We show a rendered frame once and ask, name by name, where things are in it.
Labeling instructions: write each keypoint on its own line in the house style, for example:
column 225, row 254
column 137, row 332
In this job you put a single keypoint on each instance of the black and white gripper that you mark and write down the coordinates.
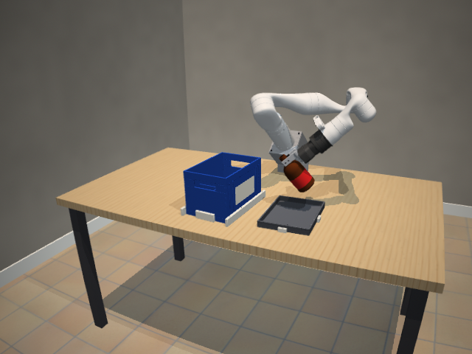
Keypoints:
column 320, row 141

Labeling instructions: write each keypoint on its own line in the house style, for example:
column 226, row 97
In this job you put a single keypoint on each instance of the blue plastic crate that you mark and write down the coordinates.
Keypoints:
column 216, row 187

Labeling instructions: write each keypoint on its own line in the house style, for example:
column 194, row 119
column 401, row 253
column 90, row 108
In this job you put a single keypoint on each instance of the brown bottle with red label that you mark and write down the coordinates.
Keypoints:
column 298, row 175

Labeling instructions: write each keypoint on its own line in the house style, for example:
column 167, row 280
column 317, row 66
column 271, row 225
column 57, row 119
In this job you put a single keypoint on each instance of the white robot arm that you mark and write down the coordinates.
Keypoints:
column 263, row 109

